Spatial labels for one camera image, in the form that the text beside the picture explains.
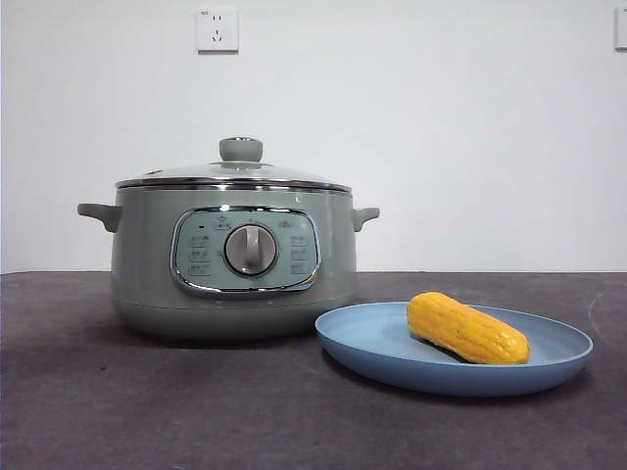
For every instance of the white blank wall plate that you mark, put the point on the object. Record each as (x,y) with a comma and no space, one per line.
(622,28)

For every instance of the yellow corn cob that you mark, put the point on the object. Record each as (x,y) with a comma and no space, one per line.
(460,328)

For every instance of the pale green electric steamer pot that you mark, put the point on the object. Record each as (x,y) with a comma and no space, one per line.
(147,274)

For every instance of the glass lid with green knob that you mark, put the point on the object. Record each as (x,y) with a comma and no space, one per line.
(241,149)

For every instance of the white five-hole wall socket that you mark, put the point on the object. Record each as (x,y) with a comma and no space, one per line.
(218,30)

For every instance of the blue round plate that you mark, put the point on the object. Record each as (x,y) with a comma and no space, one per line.
(441,381)

